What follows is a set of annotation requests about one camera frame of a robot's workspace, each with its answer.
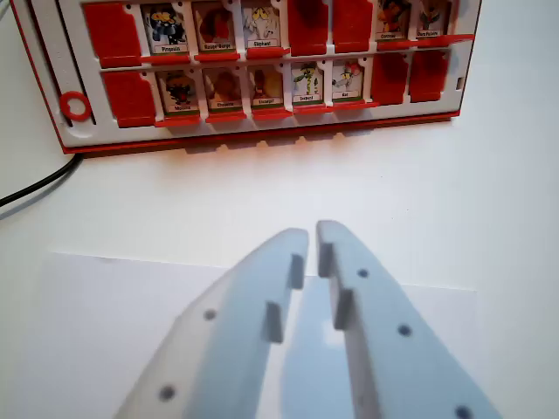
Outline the red flap of snake card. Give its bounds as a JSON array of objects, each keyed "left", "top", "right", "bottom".
[{"left": 293, "top": 103, "right": 335, "bottom": 116}]

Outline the red flap of snail card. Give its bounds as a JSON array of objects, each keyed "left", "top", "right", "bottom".
[{"left": 252, "top": 107, "right": 294, "bottom": 121}]

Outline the red flap of rat card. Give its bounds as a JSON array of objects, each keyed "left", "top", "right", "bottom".
[{"left": 332, "top": 100, "right": 381, "bottom": 111}]

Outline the red board flap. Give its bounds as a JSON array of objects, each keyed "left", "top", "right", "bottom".
[
  {"left": 371, "top": 52, "right": 410, "bottom": 106},
  {"left": 333, "top": 0, "right": 375, "bottom": 54},
  {"left": 287, "top": 0, "right": 330, "bottom": 58}
]

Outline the red flap of elephant card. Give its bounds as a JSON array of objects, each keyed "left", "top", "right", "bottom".
[{"left": 245, "top": 46, "right": 291, "bottom": 60}]

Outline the red and white game board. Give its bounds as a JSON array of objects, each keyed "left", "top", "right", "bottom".
[{"left": 8, "top": 0, "right": 484, "bottom": 156}]

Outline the rat picture card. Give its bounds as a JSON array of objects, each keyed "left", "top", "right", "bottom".
[{"left": 331, "top": 59, "right": 366, "bottom": 104}]

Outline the elephant picture card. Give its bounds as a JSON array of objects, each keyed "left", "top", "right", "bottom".
[{"left": 241, "top": 1, "right": 281, "bottom": 51}]

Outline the black cable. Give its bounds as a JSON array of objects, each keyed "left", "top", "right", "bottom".
[{"left": 0, "top": 155, "right": 84, "bottom": 209}]

